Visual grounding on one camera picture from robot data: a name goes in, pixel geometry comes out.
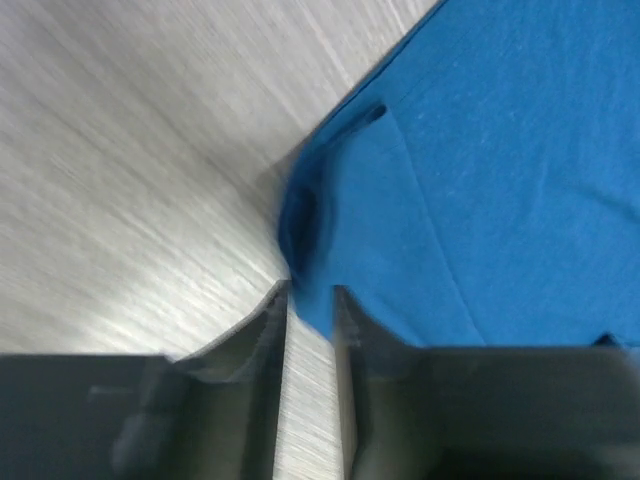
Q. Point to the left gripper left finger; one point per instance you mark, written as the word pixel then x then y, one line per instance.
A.
pixel 211 415

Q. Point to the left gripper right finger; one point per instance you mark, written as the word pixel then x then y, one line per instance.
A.
pixel 481 413

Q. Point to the dark blue t shirt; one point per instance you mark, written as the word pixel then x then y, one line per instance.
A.
pixel 481 185

